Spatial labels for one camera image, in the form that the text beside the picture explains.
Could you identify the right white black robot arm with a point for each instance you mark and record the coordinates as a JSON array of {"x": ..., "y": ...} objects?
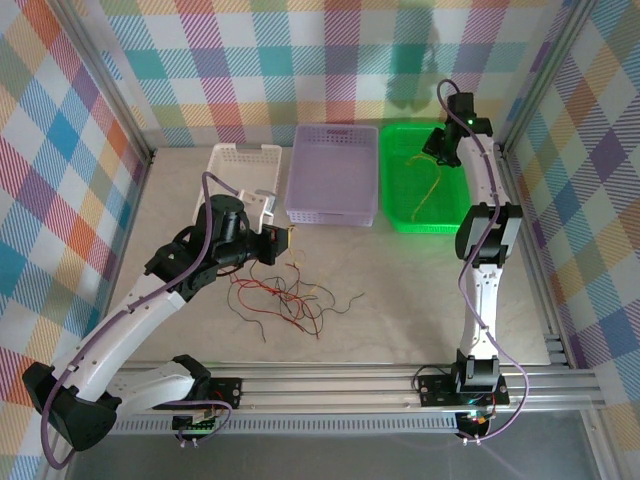
[{"x": 480, "y": 310}]

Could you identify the aluminium side rail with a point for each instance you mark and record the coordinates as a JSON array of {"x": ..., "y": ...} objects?
[
  {"x": 546, "y": 300},
  {"x": 138, "y": 200}
]

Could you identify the purple perforated plastic basket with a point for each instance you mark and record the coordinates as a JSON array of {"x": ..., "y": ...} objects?
[{"x": 330, "y": 175}]

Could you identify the aluminium frame post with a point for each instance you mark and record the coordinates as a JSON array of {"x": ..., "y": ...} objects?
[
  {"x": 109, "y": 82},
  {"x": 545, "y": 75}
]

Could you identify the white perforated plastic basket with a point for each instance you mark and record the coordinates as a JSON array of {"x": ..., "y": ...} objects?
[{"x": 235, "y": 165}]

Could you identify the aluminium front rail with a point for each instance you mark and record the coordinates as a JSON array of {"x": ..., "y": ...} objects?
[{"x": 325, "y": 395}]

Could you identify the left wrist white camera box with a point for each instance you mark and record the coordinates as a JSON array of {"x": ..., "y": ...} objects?
[{"x": 255, "y": 205}]

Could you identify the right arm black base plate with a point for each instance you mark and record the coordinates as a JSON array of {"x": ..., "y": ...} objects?
[{"x": 435, "y": 390}]

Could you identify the small electronics board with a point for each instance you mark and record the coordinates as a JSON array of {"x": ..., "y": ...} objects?
[
  {"x": 197, "y": 427},
  {"x": 477, "y": 421}
]

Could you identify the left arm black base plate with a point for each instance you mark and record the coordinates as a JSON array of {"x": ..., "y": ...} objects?
[{"x": 227, "y": 395}]

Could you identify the green perforated plastic basket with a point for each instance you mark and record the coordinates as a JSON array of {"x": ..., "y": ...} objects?
[{"x": 405, "y": 200}]

